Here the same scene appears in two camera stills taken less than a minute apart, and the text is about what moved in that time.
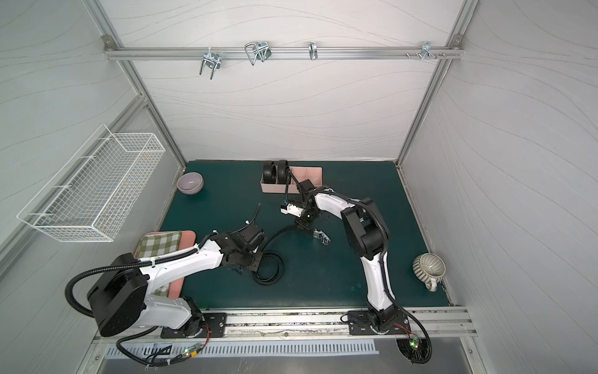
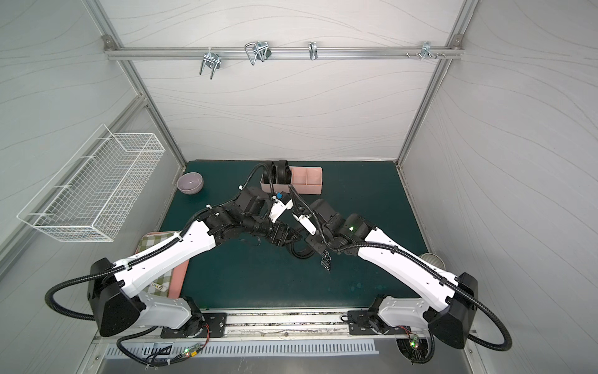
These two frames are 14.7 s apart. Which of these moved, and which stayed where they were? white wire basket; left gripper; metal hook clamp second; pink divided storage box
Moved: left gripper
Stayed: metal hook clamp second; pink divided storage box; white wire basket
